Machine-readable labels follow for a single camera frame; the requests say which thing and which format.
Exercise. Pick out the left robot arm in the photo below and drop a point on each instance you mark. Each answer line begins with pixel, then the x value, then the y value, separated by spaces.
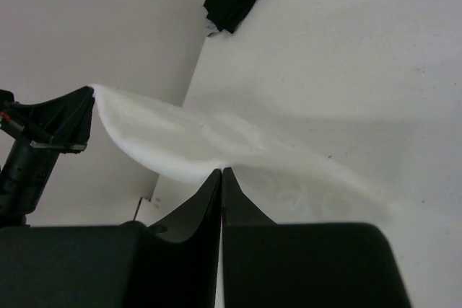
pixel 23 179

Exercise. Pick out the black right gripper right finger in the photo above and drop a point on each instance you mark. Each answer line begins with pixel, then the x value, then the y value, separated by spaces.
pixel 266 264

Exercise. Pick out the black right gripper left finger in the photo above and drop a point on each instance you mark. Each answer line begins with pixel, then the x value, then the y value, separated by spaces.
pixel 172 263

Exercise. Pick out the white tank top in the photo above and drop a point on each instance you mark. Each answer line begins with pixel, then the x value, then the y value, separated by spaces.
pixel 288 182

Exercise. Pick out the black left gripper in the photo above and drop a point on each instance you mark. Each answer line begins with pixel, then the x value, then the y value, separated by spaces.
pixel 62 124

